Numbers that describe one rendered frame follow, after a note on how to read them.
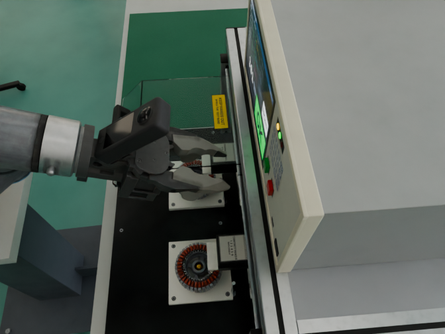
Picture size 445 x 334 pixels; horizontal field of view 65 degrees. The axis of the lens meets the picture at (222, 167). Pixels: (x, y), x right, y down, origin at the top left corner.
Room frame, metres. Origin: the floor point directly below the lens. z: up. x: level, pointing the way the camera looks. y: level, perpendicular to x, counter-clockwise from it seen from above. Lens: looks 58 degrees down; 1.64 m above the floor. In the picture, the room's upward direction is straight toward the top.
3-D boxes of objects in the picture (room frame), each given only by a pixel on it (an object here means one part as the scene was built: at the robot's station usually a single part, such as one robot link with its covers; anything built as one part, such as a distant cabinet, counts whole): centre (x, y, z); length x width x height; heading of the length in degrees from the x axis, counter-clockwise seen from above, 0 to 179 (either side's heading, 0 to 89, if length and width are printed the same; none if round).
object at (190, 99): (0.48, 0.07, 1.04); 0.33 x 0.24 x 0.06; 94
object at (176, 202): (0.48, 0.07, 0.78); 0.15 x 0.15 x 0.01; 4
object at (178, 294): (0.24, 0.06, 0.78); 0.15 x 0.15 x 0.01; 4
